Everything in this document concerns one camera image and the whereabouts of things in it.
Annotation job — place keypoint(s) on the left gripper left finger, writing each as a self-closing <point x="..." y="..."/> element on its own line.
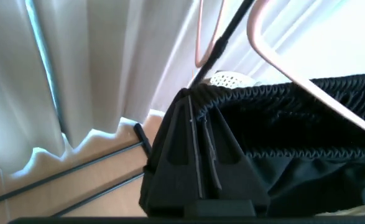
<point x="173" y="186"/>

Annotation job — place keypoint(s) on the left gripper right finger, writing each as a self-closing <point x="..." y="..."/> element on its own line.
<point x="235" y="186"/>

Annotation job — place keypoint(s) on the white laundry basket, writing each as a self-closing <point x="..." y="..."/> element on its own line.
<point x="232" y="79"/>

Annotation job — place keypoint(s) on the black clothes rack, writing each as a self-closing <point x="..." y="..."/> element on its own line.
<point x="219" y="46"/>

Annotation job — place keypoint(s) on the beige curtain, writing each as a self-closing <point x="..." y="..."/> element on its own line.
<point x="92" y="62"/>

